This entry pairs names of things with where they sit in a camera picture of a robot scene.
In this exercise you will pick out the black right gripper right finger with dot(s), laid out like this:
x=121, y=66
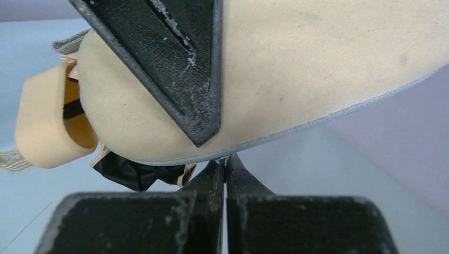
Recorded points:
x=260, y=221

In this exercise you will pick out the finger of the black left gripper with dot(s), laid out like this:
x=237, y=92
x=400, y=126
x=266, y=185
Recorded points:
x=174, y=48

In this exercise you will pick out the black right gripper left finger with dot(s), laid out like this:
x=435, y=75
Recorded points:
x=186, y=221

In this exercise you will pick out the beige umbrella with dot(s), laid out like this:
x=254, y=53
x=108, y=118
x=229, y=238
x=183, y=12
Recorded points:
x=286, y=65

